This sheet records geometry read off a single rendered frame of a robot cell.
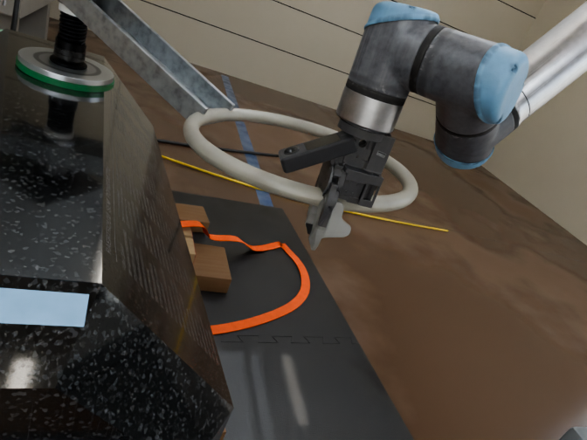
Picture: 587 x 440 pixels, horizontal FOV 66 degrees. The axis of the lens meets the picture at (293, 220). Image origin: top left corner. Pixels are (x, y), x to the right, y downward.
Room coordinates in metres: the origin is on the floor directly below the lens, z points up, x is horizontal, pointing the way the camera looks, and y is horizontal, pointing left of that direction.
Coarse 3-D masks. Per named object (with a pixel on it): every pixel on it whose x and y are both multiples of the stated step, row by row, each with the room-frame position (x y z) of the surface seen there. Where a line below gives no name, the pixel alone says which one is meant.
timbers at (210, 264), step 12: (180, 204) 2.03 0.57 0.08; (180, 216) 1.92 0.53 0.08; (192, 216) 1.97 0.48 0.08; (204, 216) 2.02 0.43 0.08; (192, 228) 1.93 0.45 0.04; (204, 252) 1.69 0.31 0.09; (216, 252) 1.73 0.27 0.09; (204, 264) 1.61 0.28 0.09; (216, 264) 1.64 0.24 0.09; (204, 276) 1.53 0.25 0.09; (216, 276) 1.56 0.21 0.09; (228, 276) 1.59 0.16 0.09; (204, 288) 1.54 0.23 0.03; (216, 288) 1.56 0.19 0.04; (228, 288) 1.58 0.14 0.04
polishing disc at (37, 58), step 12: (24, 48) 1.04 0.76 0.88; (36, 48) 1.07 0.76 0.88; (48, 48) 1.11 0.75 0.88; (24, 60) 0.96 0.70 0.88; (36, 60) 0.99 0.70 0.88; (48, 60) 1.02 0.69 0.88; (48, 72) 0.96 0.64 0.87; (60, 72) 0.98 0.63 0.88; (72, 72) 1.01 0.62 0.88; (84, 72) 1.04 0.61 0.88; (96, 72) 1.08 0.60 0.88; (108, 72) 1.12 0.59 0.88; (84, 84) 1.00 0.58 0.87; (96, 84) 1.02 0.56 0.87; (108, 84) 1.07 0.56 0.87
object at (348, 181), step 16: (352, 128) 0.65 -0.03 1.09; (368, 144) 0.68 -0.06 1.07; (384, 144) 0.68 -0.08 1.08; (336, 160) 0.66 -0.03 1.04; (352, 160) 0.67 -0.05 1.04; (368, 160) 0.68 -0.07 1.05; (384, 160) 0.68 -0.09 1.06; (320, 176) 0.70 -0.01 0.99; (336, 176) 0.65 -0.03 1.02; (352, 176) 0.65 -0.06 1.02; (368, 176) 0.66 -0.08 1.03; (352, 192) 0.66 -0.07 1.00; (368, 192) 0.67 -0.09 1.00
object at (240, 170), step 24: (192, 120) 0.82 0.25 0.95; (216, 120) 0.96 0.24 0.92; (240, 120) 1.03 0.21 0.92; (264, 120) 1.07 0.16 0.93; (288, 120) 1.10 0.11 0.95; (192, 144) 0.73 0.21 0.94; (240, 168) 0.67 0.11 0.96; (288, 192) 0.65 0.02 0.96; (312, 192) 0.66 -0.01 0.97; (408, 192) 0.80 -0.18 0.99
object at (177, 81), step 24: (72, 0) 0.99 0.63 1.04; (96, 0) 1.11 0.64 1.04; (120, 0) 1.09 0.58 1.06; (96, 24) 0.97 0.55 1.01; (120, 24) 1.08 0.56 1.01; (144, 24) 1.07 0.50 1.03; (120, 48) 0.95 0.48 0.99; (144, 48) 1.06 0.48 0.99; (168, 48) 1.05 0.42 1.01; (144, 72) 0.93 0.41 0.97; (168, 72) 0.92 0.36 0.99; (192, 72) 1.03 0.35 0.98; (168, 96) 0.92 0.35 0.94; (192, 96) 0.90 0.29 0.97; (216, 96) 1.01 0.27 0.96
